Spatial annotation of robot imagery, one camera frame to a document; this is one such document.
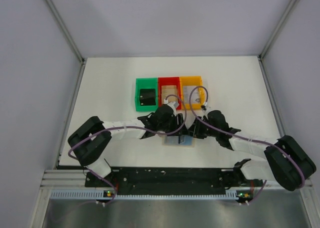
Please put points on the right aluminium frame post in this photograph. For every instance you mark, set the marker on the right aluminium frame post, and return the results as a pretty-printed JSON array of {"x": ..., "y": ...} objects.
[{"x": 278, "y": 28}]

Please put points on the green plastic bin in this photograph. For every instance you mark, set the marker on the green plastic bin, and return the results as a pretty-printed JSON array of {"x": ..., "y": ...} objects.
[{"x": 145, "y": 83}]

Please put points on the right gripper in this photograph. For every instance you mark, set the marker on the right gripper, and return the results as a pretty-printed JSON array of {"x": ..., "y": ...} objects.
[{"x": 197, "y": 127}]

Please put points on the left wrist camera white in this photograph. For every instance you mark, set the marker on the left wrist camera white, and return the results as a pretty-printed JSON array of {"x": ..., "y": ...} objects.
[{"x": 172, "y": 104}]

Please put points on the silver cards stack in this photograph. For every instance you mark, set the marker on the silver cards stack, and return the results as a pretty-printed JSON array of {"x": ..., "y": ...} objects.
[{"x": 196, "y": 95}]

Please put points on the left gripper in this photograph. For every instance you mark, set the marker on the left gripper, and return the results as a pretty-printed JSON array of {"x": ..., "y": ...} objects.
[{"x": 175, "y": 124}]

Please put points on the left aluminium frame post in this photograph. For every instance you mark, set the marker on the left aluminium frame post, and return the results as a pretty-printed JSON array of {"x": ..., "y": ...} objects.
[{"x": 64, "y": 30}]

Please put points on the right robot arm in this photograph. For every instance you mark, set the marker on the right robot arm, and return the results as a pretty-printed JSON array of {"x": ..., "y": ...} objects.
[{"x": 282, "y": 160}]

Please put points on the black cards stack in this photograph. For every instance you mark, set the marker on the black cards stack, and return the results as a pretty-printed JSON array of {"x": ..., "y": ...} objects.
[{"x": 147, "y": 97}]

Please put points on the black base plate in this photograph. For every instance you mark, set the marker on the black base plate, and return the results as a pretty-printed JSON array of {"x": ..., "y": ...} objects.
[{"x": 173, "y": 189}]

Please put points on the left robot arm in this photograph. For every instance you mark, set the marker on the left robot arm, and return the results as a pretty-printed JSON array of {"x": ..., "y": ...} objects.
[{"x": 88, "y": 142}]

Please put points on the grey slotted cable duct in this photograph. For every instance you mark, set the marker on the grey slotted cable duct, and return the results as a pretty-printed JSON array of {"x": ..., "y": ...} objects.
[{"x": 107, "y": 195}]

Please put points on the red plastic bin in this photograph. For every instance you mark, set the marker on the red plastic bin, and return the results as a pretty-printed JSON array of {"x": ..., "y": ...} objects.
[{"x": 162, "y": 81}]

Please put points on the yellow plastic bin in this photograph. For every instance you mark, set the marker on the yellow plastic bin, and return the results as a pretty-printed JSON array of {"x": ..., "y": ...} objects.
[{"x": 187, "y": 84}]

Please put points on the aluminium frame post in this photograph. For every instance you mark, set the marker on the aluminium frame post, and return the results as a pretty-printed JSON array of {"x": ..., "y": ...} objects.
[
  {"x": 278, "y": 28},
  {"x": 64, "y": 30}
]

